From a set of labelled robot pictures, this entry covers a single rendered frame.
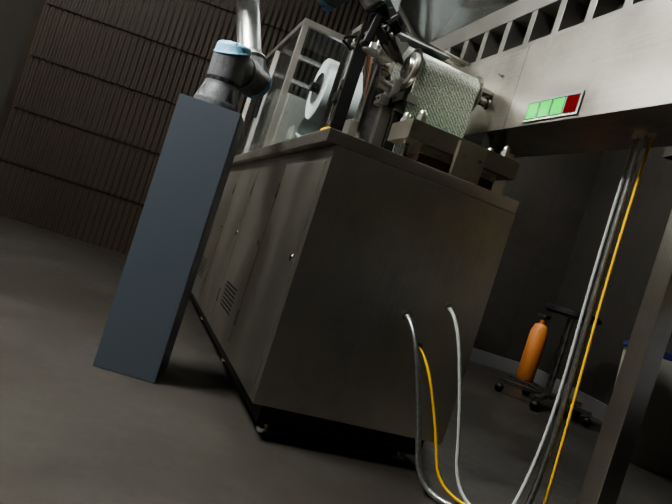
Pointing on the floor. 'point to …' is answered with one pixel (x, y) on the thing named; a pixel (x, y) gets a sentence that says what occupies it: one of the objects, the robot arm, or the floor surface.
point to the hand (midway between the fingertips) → (398, 62)
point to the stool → (552, 367)
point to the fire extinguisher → (532, 353)
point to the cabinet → (346, 293)
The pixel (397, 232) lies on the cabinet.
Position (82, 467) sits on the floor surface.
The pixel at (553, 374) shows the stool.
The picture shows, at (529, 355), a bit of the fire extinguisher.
